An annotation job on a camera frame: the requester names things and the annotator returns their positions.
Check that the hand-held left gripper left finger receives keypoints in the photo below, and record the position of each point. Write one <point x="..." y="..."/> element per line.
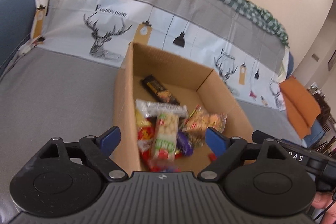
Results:
<point x="111" y="138"/>

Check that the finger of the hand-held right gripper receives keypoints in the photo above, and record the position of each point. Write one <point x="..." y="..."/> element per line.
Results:
<point x="258" y="134"/>

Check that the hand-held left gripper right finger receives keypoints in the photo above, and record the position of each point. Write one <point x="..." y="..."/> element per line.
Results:
<point x="214" y="140"/>

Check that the clear bag of cookies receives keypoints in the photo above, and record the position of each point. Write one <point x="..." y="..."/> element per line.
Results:
<point x="204" y="120"/>

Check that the purple candy packet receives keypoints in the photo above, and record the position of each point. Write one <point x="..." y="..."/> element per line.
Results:
<point x="185" y="145"/>

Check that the large red snack packet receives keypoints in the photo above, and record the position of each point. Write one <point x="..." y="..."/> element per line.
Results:
<point x="144" y="134"/>

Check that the green label rice cracker packet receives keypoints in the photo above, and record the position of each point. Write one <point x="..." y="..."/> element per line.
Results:
<point x="165" y="134"/>

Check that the long silver snack packet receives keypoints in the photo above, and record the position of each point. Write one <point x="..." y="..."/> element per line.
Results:
<point x="168" y="108"/>

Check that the dark brown chocolate packet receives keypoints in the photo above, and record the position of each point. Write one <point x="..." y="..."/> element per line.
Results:
<point x="158" y="88"/>

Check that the brown cardboard box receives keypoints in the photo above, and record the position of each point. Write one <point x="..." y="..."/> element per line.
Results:
<point x="170" y="64"/>

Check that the person's right hand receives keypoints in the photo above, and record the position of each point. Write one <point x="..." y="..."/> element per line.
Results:
<point x="329" y="204"/>

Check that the orange cushion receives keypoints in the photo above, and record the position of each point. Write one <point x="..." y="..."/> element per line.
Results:
<point x="299" y="106"/>

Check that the grey deer print sofa cover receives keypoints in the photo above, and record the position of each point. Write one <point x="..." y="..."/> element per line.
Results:
<point x="65" y="87"/>

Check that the wall switch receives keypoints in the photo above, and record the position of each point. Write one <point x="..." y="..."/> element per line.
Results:
<point x="315" y="56"/>

